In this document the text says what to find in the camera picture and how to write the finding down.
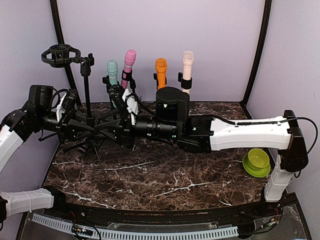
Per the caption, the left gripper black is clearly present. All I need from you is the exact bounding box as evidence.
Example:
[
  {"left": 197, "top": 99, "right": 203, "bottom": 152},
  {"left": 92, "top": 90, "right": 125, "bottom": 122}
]
[{"left": 37, "top": 104, "right": 97, "bottom": 145}]

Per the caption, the black tripod stand with shock mount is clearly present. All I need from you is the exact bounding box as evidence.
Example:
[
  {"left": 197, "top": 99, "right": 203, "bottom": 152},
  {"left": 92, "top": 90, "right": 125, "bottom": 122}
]
[{"left": 41, "top": 44, "right": 111, "bottom": 183}]

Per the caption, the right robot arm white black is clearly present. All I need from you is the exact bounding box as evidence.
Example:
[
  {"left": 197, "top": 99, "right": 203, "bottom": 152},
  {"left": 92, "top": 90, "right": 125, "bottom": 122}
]
[{"left": 96, "top": 85, "right": 310, "bottom": 217}]

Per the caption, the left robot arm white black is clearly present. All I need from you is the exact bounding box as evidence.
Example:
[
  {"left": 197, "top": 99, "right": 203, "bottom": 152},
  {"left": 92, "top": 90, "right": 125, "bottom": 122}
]
[{"left": 0, "top": 85, "right": 94, "bottom": 222}]

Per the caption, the black stand under mint microphone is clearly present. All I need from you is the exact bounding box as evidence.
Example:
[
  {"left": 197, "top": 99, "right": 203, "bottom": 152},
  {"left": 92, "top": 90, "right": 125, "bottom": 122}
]
[{"left": 102, "top": 75, "right": 118, "bottom": 120}]

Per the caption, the black stand under pink microphone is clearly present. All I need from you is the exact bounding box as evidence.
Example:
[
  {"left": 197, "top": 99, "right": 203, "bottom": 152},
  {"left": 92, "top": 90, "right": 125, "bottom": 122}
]
[{"left": 121, "top": 70, "right": 137, "bottom": 94}]

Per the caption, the mint green microphone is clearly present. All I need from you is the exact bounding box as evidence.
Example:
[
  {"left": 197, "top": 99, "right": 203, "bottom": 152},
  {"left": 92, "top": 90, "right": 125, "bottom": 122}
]
[{"left": 107, "top": 59, "right": 119, "bottom": 85}]

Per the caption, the black stand under orange microphone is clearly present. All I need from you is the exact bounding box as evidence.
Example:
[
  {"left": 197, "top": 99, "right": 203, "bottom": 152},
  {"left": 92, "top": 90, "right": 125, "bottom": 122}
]
[{"left": 153, "top": 73, "right": 159, "bottom": 90}]

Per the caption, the pink microphone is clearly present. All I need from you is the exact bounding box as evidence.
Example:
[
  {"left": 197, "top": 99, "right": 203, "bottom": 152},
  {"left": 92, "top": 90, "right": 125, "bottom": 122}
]
[{"left": 121, "top": 49, "right": 137, "bottom": 89}]

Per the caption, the orange microphone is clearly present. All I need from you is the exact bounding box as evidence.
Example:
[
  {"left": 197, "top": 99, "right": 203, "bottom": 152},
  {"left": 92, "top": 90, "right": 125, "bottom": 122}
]
[{"left": 155, "top": 58, "right": 168, "bottom": 90}]

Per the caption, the black stand under cream microphone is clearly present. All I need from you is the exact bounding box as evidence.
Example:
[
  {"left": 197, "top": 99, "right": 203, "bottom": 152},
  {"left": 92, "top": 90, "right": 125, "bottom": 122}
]
[{"left": 178, "top": 72, "right": 193, "bottom": 90}]

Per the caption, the cream white microphone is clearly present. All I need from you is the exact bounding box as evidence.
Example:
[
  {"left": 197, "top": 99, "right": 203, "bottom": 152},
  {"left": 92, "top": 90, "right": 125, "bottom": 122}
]
[{"left": 181, "top": 50, "right": 194, "bottom": 94}]

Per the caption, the green bowl on saucer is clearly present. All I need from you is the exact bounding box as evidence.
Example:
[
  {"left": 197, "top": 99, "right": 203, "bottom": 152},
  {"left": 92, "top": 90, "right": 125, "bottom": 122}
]
[{"left": 242, "top": 148, "right": 271, "bottom": 178}]

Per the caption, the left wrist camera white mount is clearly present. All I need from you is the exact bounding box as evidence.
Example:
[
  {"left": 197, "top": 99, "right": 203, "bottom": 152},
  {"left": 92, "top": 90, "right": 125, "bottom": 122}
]
[{"left": 56, "top": 89, "right": 78, "bottom": 123}]

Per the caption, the white slotted cable duct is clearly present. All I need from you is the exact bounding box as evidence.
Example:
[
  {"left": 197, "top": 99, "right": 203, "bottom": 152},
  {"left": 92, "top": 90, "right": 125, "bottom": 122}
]
[{"left": 31, "top": 213, "right": 239, "bottom": 240}]

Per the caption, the left black corner post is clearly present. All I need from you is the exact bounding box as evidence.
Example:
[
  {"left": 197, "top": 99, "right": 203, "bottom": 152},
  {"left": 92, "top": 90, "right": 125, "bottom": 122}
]
[{"left": 49, "top": 0, "right": 77, "bottom": 90}]

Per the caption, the black corner post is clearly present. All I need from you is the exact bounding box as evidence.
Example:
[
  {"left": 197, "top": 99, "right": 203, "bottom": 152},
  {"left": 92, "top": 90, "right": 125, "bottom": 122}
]
[
  {"left": 240, "top": 0, "right": 272, "bottom": 108},
  {"left": 49, "top": 0, "right": 77, "bottom": 90}
]

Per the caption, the right black corner post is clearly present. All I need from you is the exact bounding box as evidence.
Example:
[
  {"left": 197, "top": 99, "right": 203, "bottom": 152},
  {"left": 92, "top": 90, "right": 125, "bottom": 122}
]
[{"left": 240, "top": 0, "right": 272, "bottom": 108}]

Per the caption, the black front rail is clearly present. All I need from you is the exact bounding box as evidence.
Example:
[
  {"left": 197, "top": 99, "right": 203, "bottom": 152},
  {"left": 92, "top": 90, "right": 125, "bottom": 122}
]
[{"left": 24, "top": 194, "right": 298, "bottom": 227}]

